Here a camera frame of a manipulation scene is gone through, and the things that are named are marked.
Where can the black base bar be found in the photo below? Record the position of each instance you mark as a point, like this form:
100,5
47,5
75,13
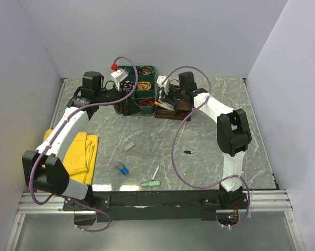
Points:
168,205

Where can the orange capped white pen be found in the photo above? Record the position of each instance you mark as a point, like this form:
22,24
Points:
171,106

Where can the white marker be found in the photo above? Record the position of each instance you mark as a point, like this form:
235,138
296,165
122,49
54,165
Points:
155,173

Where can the yellow capped white pen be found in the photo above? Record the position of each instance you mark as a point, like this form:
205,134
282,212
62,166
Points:
164,106

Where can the yellow cloth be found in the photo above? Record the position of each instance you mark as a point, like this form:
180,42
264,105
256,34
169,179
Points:
80,158

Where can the green compartment tray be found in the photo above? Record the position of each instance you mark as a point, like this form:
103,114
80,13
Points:
144,93

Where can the blue capped glue stick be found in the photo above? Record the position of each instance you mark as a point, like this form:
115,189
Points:
121,167

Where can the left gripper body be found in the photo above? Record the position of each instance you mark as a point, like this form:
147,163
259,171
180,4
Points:
109,95

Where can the short mint green highlighter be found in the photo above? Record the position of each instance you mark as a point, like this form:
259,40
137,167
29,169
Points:
152,183

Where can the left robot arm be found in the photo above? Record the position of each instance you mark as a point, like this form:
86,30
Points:
43,167

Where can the brown wooden desk organizer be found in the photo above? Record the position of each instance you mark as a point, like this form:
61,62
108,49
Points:
179,112

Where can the small grey eraser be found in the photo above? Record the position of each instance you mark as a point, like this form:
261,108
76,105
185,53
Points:
129,146

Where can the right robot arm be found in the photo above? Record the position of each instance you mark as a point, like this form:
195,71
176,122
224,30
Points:
233,136

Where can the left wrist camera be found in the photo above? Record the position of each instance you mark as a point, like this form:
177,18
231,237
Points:
118,75

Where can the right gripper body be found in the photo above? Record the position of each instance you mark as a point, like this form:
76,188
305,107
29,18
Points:
175,94

